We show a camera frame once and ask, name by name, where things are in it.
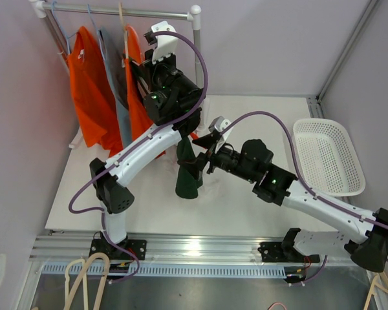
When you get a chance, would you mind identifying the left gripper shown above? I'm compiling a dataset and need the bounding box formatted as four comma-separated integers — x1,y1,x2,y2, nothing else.
140,46,202,103

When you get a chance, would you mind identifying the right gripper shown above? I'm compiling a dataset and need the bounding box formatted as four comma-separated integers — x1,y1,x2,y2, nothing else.
177,134,256,183

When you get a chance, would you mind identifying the green white t shirt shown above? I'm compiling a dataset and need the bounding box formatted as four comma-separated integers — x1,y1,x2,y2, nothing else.
175,136,203,200

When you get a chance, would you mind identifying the orange t shirt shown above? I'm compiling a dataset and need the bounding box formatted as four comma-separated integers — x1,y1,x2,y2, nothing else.
125,25,153,141
67,26,122,156

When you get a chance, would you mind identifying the grey blue t shirt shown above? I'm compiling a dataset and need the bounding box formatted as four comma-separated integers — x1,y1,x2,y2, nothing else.
97,27,133,148

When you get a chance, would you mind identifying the light blue wire hanger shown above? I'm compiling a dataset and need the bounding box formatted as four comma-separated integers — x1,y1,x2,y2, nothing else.
87,4,105,61

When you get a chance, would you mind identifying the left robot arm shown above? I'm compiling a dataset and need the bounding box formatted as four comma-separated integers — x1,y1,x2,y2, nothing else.
90,54,202,259

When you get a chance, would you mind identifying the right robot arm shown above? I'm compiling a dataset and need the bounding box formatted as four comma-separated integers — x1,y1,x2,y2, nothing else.
184,130,388,273

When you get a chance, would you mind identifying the blue hanger far left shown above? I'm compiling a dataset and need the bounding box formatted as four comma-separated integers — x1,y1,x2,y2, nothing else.
50,1,78,56

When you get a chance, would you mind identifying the spare wooden hanger right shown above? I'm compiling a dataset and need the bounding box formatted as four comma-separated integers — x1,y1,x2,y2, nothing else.
363,271,388,310

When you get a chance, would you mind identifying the white laundry basket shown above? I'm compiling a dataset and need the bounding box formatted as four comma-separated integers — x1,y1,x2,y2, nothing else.
293,118,366,197

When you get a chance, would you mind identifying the clothes rack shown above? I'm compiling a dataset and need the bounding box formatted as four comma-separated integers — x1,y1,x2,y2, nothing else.
28,0,211,149

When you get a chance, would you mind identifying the spare wooden hangers left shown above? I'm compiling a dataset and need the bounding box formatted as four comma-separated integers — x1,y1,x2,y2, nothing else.
64,253,110,310

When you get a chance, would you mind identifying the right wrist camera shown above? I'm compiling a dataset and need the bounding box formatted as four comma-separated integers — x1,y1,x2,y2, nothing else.
208,116,232,153

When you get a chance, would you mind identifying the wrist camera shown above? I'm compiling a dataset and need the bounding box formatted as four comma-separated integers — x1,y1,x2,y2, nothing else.
144,21,178,65
208,116,232,153

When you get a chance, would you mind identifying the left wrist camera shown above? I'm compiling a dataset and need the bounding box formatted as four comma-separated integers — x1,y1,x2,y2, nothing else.
144,21,178,65

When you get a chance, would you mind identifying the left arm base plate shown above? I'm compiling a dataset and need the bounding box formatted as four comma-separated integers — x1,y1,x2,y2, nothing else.
89,238,147,260

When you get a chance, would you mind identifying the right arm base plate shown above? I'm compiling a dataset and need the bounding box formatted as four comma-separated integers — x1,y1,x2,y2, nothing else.
257,241,320,263

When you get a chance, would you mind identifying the aluminium rail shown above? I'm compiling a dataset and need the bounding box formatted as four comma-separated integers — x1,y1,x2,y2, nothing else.
28,231,376,265

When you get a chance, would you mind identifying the white cable duct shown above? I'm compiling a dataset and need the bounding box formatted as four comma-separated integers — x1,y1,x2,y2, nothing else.
41,262,287,279

